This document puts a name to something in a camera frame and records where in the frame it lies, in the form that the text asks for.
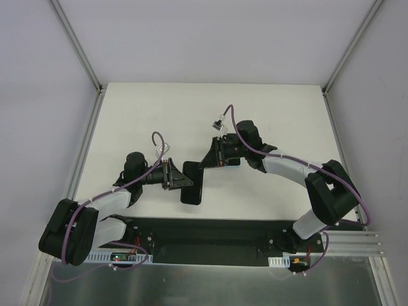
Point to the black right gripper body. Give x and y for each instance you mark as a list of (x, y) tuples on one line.
[(217, 152)]

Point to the gold framed black smartphone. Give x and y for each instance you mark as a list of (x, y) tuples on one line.
[(229, 162)]

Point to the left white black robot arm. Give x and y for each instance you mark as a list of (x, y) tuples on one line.
[(74, 228)]

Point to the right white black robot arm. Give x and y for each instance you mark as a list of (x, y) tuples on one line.
[(331, 193)]

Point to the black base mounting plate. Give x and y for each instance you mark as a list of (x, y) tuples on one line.
[(209, 241)]

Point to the left aluminium corner post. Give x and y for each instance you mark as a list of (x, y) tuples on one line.
[(75, 43)]

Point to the aluminium corner post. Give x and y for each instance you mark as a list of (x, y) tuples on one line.
[(75, 43), (355, 40)]

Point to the left white cable duct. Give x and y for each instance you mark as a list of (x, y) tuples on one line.
[(123, 258)]

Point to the white cable duct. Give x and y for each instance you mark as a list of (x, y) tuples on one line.
[(123, 258), (279, 261)]

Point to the right white cable duct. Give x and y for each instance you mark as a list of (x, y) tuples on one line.
[(279, 261)]

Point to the aluminium frame rail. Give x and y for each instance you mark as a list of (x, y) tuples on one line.
[(355, 244)]

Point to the right aluminium corner post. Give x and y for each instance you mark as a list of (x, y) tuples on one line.
[(355, 40)]

